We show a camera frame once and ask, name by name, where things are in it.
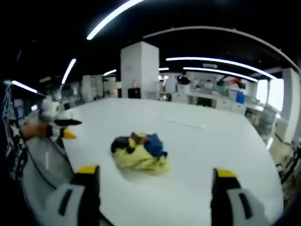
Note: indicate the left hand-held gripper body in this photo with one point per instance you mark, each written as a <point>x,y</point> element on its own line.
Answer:
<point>49,109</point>

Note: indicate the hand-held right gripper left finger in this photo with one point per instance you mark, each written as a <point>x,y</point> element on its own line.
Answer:
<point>70,204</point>

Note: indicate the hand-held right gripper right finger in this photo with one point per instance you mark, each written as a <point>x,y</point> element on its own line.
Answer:
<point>235,207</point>

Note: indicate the yellow garment with dark sleeves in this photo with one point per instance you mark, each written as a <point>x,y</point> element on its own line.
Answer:
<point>138,157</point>

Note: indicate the person's left hand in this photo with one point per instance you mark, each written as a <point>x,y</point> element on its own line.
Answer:
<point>35,130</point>

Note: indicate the black box at pillar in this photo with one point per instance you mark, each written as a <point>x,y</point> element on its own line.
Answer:
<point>134,93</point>

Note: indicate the wide white pillar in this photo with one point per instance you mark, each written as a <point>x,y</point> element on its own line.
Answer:
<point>138,70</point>

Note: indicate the blue bin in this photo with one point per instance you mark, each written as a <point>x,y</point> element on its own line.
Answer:
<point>240,98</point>

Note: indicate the long white ceiling light strip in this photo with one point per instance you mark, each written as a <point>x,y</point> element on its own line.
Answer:
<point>221,61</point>
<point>221,71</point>

